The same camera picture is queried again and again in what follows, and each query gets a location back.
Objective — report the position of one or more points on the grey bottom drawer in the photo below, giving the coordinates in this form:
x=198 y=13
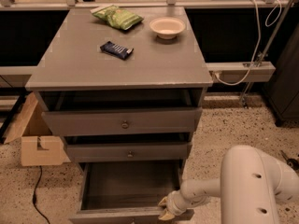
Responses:
x=127 y=192

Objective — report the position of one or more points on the black caster wheel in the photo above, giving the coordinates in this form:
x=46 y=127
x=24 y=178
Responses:
x=293 y=163

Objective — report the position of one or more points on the dark blue snack bar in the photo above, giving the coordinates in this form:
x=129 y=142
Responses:
x=116 y=50

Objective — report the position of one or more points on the cardboard box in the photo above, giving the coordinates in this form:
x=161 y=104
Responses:
x=38 y=145

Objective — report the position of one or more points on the green chip bag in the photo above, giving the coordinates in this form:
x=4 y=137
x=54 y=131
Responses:
x=117 y=17

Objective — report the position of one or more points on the grey drawer cabinet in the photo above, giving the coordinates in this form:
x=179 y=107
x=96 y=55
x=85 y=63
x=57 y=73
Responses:
x=115 y=96

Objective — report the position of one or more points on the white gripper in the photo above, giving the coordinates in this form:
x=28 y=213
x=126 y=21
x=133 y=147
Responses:
x=173 y=204

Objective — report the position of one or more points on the grey top drawer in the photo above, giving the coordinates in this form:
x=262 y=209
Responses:
x=122 y=121

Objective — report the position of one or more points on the grey middle drawer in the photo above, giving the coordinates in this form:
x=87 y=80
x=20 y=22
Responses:
x=129 y=152

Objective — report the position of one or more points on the dark robot base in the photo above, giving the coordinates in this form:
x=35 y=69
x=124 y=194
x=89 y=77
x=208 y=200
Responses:
x=282 y=91

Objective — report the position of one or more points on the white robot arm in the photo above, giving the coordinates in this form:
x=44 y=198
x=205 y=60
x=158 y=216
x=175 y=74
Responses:
x=251 y=185

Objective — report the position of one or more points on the grey metal rail frame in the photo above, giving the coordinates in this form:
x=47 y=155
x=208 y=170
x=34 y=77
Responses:
x=243 y=70

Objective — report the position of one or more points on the white bowl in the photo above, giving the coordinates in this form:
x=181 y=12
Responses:
x=167 y=27

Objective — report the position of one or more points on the grey drawer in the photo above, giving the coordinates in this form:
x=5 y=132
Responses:
x=127 y=192
x=129 y=152
x=122 y=121

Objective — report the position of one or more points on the slanted metal pole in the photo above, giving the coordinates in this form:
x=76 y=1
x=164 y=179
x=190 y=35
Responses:
x=245 y=93

